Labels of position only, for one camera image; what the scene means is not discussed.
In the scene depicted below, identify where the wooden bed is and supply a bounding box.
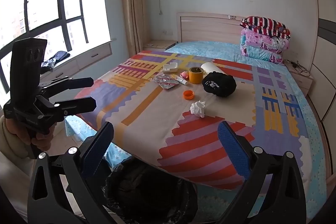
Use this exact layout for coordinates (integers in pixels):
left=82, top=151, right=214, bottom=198
left=64, top=13, right=328, bottom=220

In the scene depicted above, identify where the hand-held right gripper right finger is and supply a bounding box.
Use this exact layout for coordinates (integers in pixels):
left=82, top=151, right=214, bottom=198
left=217, top=121, right=307, bottom=224

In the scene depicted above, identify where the white sliding door wardrobe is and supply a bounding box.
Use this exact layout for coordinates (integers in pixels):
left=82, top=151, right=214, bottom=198
left=310, top=0, right=336, bottom=130

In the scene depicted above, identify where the white paper roll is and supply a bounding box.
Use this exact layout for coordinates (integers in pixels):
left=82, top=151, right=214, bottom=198
left=201, top=62, right=223, bottom=75

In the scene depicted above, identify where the colourful patterned blanket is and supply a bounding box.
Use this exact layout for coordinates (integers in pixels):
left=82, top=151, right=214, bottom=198
left=74, top=50, right=309, bottom=191

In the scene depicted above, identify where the black cloth bundle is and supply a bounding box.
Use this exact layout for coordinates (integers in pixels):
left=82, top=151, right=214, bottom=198
left=202, top=72, right=237, bottom=98

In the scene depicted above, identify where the trash bin with black bag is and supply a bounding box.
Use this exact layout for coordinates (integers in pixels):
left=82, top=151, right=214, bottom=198
left=105, top=156, right=198, bottom=224

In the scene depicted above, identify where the person's left hand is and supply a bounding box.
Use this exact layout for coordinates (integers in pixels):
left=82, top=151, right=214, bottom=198
left=5, top=116, right=57, bottom=152

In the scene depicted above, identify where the beige curtain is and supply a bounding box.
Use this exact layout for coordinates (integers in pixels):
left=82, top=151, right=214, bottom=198
left=120, top=0, right=154, bottom=56

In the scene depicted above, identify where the blue folded quilt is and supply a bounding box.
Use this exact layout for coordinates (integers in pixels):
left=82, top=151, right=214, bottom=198
left=240, top=44, right=285, bottom=65

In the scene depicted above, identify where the dark clothes pile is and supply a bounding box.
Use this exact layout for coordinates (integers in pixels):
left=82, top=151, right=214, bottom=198
left=41, top=51, right=71, bottom=73

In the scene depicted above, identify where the white plastic box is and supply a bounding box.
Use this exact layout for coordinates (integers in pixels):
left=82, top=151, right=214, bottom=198
left=161, top=63, right=179, bottom=73

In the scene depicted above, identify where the silver pill blister pack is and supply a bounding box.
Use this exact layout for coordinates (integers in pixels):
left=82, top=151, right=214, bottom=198
left=151, top=75, right=179, bottom=90

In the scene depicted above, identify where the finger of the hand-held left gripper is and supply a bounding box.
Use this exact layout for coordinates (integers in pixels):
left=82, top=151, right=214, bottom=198
left=39, top=77, right=94, bottom=99
left=47, top=97, right=97, bottom=123

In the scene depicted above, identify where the window seat drawer cabinet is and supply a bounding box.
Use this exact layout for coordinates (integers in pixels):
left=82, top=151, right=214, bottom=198
left=39, top=40, right=113, bottom=83

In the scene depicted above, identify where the orange tape roll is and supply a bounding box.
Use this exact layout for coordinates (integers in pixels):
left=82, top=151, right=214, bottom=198
left=189, top=67, right=203, bottom=84

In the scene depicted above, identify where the pink folded quilt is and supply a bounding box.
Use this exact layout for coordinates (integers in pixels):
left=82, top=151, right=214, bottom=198
left=240, top=30, right=290, bottom=53

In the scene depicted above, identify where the wooden nightstand with cables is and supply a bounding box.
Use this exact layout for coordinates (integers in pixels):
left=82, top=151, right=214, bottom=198
left=285, top=60, right=314, bottom=98

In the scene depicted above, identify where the striped folded quilt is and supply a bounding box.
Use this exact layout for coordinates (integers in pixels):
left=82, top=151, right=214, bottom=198
left=240, top=16, right=291, bottom=39

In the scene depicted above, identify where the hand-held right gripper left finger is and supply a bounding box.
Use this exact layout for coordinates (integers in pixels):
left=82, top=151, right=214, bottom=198
left=27, top=121, right=114, bottom=224

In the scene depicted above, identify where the crumpled white tissue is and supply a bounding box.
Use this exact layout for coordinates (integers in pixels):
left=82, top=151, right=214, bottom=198
left=190, top=101, right=206, bottom=118

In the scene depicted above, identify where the black charger cable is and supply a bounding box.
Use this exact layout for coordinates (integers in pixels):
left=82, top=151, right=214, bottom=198
left=286, top=59, right=311, bottom=75

